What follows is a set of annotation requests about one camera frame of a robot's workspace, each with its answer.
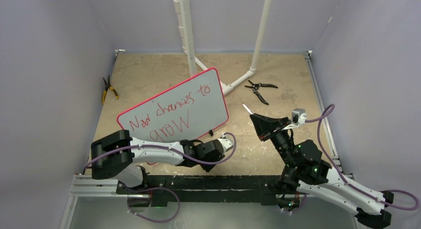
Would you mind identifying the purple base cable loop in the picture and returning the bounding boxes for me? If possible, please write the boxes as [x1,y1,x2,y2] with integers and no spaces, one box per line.
[122,186,181,224]

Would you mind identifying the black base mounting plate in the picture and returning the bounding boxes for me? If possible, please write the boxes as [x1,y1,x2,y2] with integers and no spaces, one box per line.
[116,175,295,207]

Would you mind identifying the yellow handled pliers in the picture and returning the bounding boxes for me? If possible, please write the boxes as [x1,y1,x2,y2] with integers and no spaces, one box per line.
[101,75,120,105]

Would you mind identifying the red framed whiteboard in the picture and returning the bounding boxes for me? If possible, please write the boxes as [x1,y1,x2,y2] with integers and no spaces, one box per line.
[117,68,229,143]

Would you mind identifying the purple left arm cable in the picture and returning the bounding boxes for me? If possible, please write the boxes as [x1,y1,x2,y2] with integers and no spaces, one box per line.
[83,132,237,170]

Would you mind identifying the white PVC pipe frame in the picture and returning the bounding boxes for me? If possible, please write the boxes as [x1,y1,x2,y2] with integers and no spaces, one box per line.
[172,0,274,96]

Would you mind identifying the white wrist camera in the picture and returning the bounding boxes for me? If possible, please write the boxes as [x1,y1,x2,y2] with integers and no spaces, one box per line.
[217,132,236,153]
[282,108,307,130]

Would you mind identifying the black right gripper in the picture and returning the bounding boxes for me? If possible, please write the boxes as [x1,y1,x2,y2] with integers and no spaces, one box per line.
[250,113,295,167]

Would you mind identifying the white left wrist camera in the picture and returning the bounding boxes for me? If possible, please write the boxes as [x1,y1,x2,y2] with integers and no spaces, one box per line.
[217,132,236,153]

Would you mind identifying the metal corner bracket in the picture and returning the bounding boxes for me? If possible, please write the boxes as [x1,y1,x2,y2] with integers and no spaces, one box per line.
[115,49,126,57]

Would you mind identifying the red capped whiteboard marker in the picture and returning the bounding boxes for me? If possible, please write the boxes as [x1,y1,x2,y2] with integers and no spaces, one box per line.
[242,103,253,115]

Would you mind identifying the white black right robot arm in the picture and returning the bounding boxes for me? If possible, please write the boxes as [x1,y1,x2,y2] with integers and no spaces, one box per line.
[249,108,394,229]

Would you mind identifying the black handled pliers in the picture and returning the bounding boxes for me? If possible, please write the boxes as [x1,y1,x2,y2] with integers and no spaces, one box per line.
[244,80,279,106]

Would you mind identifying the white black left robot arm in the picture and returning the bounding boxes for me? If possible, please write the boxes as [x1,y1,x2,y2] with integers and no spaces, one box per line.
[84,130,236,194]

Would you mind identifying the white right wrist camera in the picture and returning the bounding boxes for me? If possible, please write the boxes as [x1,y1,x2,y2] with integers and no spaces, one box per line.
[282,108,307,130]

